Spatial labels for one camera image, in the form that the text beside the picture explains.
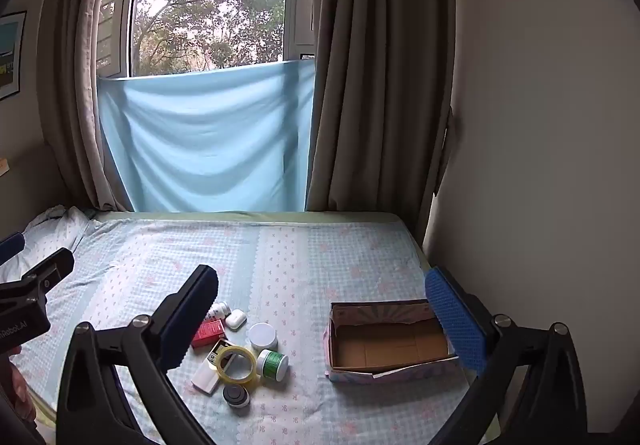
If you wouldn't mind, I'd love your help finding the brown curtain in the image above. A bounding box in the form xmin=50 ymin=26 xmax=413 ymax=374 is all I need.
xmin=37 ymin=0 xmax=131 ymax=211
xmin=307 ymin=0 xmax=456 ymax=240

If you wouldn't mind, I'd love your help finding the framed wall picture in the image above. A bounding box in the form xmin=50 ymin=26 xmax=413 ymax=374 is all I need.
xmin=0 ymin=10 xmax=27 ymax=100

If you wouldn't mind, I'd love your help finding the yellow tape roll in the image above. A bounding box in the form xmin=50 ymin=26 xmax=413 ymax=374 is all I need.
xmin=214 ymin=345 xmax=258 ymax=387

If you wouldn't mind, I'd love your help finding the white pill bottle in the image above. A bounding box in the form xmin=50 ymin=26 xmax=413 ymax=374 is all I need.
xmin=207 ymin=302 xmax=231 ymax=321

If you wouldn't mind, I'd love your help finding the cardboard box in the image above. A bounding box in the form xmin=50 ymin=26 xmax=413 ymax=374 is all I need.
xmin=323 ymin=300 xmax=458 ymax=384

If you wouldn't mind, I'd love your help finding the white earbuds case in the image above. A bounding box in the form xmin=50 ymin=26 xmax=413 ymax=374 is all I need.
xmin=224 ymin=309 xmax=247 ymax=331

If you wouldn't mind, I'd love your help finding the person's left hand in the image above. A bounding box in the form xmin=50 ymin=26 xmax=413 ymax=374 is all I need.
xmin=1 ymin=347 xmax=36 ymax=422

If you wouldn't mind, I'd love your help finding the small black round container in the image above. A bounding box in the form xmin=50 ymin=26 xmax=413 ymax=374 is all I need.
xmin=222 ymin=384 xmax=250 ymax=410

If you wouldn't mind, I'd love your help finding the red medicine box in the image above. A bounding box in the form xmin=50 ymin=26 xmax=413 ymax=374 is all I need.
xmin=191 ymin=318 xmax=226 ymax=349

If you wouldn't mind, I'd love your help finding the pale green cream jar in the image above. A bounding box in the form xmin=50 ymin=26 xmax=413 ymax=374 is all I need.
xmin=247 ymin=323 xmax=278 ymax=352

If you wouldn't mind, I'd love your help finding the green label white jar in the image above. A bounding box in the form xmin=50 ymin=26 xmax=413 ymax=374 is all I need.
xmin=256 ymin=349 xmax=288 ymax=382

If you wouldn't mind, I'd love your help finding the brown right curtain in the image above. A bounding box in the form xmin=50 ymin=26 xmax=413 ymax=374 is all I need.
xmin=307 ymin=0 xmax=456 ymax=240

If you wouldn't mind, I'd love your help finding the white pillow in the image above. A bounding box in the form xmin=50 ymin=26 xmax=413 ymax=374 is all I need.
xmin=1 ymin=205 xmax=90 ymax=283

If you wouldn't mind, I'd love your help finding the light blue hanging cloth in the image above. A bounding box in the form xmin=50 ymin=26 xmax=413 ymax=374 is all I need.
xmin=98 ymin=60 xmax=314 ymax=213

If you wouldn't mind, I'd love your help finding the white remote control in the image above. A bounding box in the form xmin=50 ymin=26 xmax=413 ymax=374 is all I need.
xmin=191 ymin=339 xmax=234 ymax=395

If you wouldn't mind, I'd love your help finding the brown left curtain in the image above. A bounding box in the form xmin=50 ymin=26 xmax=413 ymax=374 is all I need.
xmin=37 ymin=0 xmax=131 ymax=211

